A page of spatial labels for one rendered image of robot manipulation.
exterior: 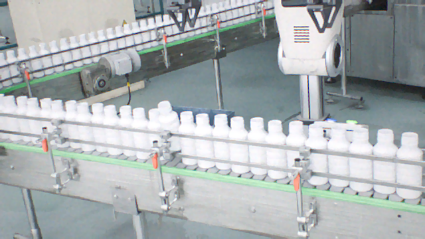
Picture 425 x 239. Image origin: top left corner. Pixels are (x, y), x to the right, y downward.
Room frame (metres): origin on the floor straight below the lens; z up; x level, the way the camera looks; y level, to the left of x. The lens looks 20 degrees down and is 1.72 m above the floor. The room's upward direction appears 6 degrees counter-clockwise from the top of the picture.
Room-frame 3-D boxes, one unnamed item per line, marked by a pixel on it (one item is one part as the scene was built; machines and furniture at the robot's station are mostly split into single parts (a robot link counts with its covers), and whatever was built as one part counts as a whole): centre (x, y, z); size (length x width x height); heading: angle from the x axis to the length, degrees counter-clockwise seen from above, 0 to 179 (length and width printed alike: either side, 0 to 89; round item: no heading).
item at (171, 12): (1.75, 0.07, 1.44); 0.07 x 0.07 x 0.09; 59
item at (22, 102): (1.97, 0.69, 1.08); 0.06 x 0.06 x 0.17
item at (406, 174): (1.27, -0.47, 1.08); 0.06 x 0.06 x 0.17
